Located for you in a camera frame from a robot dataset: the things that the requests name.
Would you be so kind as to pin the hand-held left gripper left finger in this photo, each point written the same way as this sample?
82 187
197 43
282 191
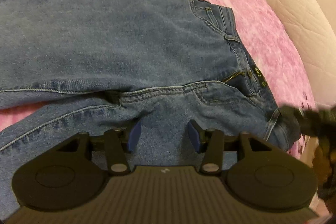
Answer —
134 137

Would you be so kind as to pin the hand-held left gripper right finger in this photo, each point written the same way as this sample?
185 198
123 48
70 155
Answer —
193 136

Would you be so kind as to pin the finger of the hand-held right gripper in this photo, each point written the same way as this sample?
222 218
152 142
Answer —
288 115

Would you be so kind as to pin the blue denim jeans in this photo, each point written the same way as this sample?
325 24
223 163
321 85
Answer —
118 43

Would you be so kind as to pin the person's right hand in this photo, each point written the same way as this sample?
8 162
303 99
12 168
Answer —
321 163

